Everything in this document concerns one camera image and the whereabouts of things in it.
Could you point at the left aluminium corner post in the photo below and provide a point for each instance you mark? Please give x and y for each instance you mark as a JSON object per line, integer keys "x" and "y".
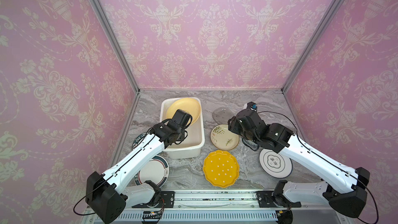
{"x": 105, "y": 24}

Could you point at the white plate green red rim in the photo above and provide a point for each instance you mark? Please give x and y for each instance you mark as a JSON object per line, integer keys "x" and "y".
{"x": 156, "y": 170}

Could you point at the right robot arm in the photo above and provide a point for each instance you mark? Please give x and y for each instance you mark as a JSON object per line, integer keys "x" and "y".
{"x": 343, "y": 188}

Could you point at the aluminium corner post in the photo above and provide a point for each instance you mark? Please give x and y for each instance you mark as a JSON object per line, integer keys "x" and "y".
{"x": 105, "y": 24}
{"x": 329, "y": 14}

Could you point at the white plate dark green rim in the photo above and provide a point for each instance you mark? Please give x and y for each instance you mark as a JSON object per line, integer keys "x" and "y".
{"x": 138, "y": 139}

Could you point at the cream willow pattern plate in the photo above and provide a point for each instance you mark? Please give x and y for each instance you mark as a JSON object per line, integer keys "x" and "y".
{"x": 224, "y": 139}

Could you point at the pale yellow bear plate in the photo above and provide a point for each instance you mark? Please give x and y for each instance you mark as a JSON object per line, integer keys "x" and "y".
{"x": 187, "y": 104}

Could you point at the right aluminium corner post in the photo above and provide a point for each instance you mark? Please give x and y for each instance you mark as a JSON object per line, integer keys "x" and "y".
{"x": 329, "y": 14}

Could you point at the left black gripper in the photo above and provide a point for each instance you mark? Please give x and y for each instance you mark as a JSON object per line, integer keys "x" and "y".
{"x": 182, "y": 138}

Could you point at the white plate blue rim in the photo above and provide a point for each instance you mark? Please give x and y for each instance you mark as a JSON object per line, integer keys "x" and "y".
{"x": 274, "y": 164}

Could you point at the white plastic bin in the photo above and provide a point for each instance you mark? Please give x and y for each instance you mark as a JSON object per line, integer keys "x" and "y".
{"x": 195, "y": 137}

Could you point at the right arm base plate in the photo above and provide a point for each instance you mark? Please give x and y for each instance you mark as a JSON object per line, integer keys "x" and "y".
{"x": 269, "y": 199}

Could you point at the yellow polka dot plate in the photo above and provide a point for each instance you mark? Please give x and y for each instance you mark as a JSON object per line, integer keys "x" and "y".
{"x": 221, "y": 169}

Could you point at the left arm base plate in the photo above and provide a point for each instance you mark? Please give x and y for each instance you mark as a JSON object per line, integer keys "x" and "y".
{"x": 163, "y": 199}

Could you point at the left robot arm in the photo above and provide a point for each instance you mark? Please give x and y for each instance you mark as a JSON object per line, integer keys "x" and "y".
{"x": 107, "y": 193}

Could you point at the clear glass plate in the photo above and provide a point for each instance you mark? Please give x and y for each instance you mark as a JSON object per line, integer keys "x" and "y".
{"x": 222, "y": 115}

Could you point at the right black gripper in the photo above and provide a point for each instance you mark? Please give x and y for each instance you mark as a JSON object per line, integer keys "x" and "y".
{"x": 233, "y": 124}

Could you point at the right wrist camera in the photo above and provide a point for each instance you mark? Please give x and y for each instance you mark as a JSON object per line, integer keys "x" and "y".
{"x": 252, "y": 106}

